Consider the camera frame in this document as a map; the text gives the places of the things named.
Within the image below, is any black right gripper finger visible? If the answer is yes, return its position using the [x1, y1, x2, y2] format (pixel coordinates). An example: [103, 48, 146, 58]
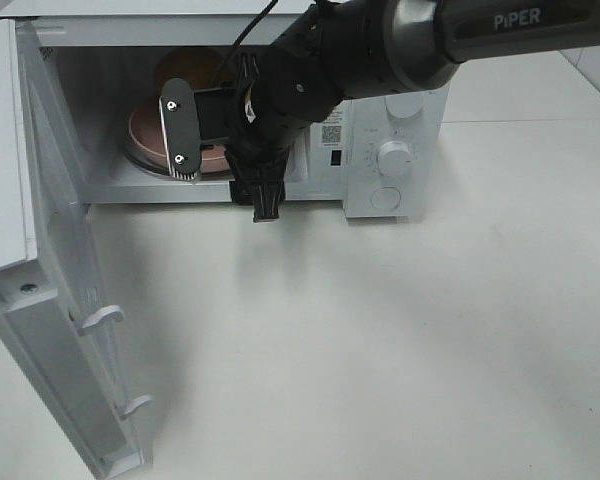
[250, 169, 286, 223]
[229, 180, 253, 206]

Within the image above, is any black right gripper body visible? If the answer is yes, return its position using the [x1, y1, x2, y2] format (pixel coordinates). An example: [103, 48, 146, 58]
[226, 44, 344, 190]

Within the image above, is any burger with lettuce and tomato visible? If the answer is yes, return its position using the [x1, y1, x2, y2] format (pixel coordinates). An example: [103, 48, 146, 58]
[154, 46, 234, 94]

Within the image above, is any pink round plate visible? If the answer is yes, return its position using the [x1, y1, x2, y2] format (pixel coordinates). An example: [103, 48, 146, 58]
[128, 96, 230, 175]

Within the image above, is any white round door button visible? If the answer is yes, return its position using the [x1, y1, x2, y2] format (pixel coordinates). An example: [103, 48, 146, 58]
[370, 187, 401, 211]

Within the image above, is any white microwave door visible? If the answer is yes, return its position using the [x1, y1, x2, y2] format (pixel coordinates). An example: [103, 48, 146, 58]
[0, 19, 151, 479]

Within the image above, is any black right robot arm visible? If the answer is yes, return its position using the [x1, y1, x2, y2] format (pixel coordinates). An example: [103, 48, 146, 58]
[226, 1, 600, 222]

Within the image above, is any white warning label sticker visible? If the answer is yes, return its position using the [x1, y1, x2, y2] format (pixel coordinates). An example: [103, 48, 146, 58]
[319, 104, 350, 149]

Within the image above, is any white microwave oven body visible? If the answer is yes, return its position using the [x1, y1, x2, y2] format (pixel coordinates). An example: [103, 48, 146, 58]
[0, 1, 448, 218]

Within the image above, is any white upper power knob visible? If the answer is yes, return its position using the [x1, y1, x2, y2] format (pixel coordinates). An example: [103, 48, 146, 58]
[384, 93, 424, 119]

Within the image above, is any white lower timer knob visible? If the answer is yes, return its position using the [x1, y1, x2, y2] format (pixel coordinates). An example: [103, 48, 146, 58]
[377, 140, 413, 177]

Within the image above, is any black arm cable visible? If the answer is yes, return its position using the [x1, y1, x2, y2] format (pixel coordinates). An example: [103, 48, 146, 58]
[211, 0, 281, 89]

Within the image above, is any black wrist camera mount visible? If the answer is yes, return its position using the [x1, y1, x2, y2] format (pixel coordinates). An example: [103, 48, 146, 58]
[159, 78, 236, 182]

